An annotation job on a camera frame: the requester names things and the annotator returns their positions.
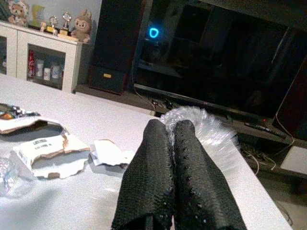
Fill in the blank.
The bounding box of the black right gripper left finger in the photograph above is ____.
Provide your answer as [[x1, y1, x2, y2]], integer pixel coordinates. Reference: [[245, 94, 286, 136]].
[[111, 119, 178, 230]]

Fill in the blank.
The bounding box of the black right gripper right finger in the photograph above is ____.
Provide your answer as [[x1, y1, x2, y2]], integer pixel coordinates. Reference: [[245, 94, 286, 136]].
[[171, 119, 248, 230]]

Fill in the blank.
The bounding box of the clear plastic bag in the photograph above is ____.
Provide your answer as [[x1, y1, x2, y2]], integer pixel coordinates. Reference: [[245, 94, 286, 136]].
[[159, 106, 240, 154]]

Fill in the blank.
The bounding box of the white paper scrap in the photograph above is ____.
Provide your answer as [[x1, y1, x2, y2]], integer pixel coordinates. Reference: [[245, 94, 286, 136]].
[[90, 139, 135, 168]]

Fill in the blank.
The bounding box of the black remote control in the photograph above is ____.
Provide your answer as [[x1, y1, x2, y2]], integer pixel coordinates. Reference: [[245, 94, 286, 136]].
[[244, 121, 288, 140]]

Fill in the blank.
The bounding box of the torn white printed box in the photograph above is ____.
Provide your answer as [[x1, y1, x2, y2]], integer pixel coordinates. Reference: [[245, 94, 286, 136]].
[[11, 130, 91, 180]]

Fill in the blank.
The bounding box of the black flat television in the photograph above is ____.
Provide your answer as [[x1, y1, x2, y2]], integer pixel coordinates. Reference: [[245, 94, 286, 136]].
[[133, 0, 303, 120]]

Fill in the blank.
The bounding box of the black floor speaker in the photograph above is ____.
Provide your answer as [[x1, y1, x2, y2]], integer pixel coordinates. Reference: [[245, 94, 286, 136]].
[[272, 55, 307, 141], [88, 0, 146, 94]]

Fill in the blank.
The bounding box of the torn white cardboard envelope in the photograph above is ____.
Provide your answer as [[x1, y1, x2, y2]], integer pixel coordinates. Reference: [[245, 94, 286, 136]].
[[0, 115, 64, 135]]

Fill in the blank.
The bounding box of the clear bottle with blue label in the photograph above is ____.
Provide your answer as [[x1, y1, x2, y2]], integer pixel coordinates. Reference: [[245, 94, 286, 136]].
[[0, 153, 33, 199]]

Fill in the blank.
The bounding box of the black snack wrapper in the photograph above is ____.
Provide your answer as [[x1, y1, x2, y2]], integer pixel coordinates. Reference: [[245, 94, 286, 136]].
[[0, 103, 40, 120]]

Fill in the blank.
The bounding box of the brown rabbit plush toy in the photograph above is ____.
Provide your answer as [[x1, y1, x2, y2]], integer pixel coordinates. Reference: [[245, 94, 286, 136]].
[[70, 9, 93, 44]]

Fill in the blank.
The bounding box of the small trophy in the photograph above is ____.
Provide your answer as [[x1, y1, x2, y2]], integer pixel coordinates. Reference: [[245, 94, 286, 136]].
[[58, 11, 73, 37], [48, 15, 59, 34]]

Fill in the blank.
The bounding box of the white glass-door cabinet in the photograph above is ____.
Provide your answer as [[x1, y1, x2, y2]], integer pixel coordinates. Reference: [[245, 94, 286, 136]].
[[0, 20, 84, 93]]

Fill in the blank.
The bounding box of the bear plush toy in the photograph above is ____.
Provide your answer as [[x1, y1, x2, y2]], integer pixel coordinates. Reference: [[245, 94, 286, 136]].
[[7, 0, 30, 26]]

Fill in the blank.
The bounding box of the blue glowing ring light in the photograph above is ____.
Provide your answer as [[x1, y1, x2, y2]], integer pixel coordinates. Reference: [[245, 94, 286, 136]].
[[146, 24, 160, 40]]

